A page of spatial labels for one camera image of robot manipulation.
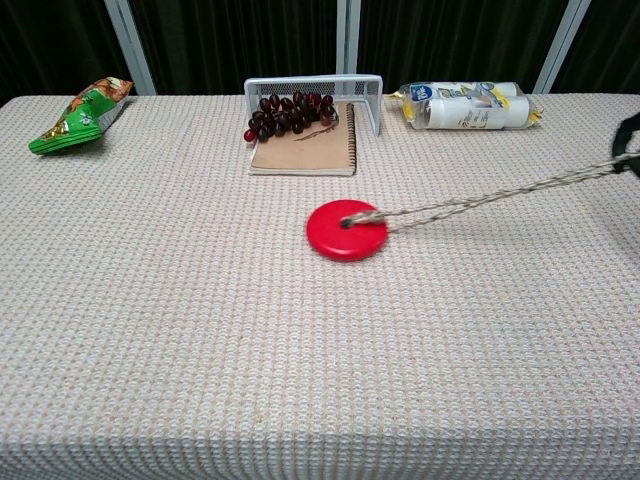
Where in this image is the white wire mesh shelf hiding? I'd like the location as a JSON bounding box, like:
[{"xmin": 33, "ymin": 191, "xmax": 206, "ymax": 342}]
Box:
[{"xmin": 243, "ymin": 73, "xmax": 384, "ymax": 137}]

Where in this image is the green snack bag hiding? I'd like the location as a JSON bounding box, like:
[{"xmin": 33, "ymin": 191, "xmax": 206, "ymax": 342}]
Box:
[{"xmin": 28, "ymin": 76, "xmax": 135, "ymax": 156}]

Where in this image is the white metal frame post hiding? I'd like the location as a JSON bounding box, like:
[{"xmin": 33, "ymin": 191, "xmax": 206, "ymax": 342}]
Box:
[
  {"xmin": 103, "ymin": 0, "xmax": 157, "ymax": 96},
  {"xmin": 336, "ymin": 0, "xmax": 361, "ymax": 76},
  {"xmin": 532, "ymin": 0, "xmax": 593, "ymax": 95}
]

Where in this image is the red plastic disc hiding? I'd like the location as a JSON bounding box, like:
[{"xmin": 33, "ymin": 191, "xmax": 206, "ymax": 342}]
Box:
[{"xmin": 305, "ymin": 198, "xmax": 389, "ymax": 263}]

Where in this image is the brown spiral notebook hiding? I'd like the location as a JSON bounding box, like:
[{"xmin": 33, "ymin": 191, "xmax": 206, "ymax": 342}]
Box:
[{"xmin": 248, "ymin": 101, "xmax": 359, "ymax": 177}]

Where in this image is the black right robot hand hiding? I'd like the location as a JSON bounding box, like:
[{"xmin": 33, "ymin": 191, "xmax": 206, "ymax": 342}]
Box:
[{"xmin": 611, "ymin": 111, "xmax": 640, "ymax": 180}]

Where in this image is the dark pleated curtain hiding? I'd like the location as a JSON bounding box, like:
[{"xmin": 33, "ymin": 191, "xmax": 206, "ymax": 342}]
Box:
[{"xmin": 0, "ymin": 0, "xmax": 640, "ymax": 109}]

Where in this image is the beige braided rope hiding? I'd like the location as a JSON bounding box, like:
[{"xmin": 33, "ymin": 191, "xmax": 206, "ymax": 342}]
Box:
[{"xmin": 341, "ymin": 152, "xmax": 640, "ymax": 236}]

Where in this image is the beige woven tablecloth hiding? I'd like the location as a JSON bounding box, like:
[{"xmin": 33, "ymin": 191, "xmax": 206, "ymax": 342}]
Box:
[{"xmin": 0, "ymin": 92, "xmax": 640, "ymax": 480}]

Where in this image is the dark red grape bunch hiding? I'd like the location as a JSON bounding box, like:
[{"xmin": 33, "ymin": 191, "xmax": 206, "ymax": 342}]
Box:
[{"xmin": 243, "ymin": 91, "xmax": 337, "ymax": 144}]

